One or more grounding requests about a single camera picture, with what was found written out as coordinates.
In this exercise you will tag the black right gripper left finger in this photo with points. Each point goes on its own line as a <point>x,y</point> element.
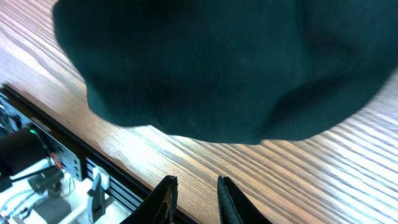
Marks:
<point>159,207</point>

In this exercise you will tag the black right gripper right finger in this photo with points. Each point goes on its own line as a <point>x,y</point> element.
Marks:
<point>234,207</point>

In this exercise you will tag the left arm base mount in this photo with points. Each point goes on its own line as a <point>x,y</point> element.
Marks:
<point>35,187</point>

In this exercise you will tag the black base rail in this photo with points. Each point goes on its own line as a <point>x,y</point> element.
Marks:
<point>106,193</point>

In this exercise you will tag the black polo shirt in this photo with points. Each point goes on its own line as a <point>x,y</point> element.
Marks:
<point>229,71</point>

